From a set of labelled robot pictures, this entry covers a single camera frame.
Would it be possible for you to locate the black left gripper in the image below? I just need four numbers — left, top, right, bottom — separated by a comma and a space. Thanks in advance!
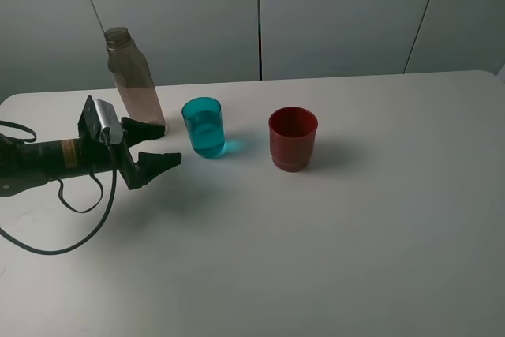
77, 96, 182, 190

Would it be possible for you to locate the smoky transparent plastic bottle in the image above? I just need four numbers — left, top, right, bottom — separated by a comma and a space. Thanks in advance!
104, 27, 168, 133

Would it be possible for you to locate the teal transparent plastic cup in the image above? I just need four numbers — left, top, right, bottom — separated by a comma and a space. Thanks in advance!
181, 97, 225, 159

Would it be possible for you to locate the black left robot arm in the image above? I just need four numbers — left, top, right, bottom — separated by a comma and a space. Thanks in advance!
1, 96, 182, 197

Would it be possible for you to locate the red plastic cup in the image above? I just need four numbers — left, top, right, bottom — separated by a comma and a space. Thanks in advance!
268, 107, 318, 172

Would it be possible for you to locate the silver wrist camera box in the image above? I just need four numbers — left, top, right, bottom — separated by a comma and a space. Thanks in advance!
93, 99, 123, 145

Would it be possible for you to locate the black camera cable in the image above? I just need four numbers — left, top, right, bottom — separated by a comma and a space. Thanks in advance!
0, 120, 118, 256

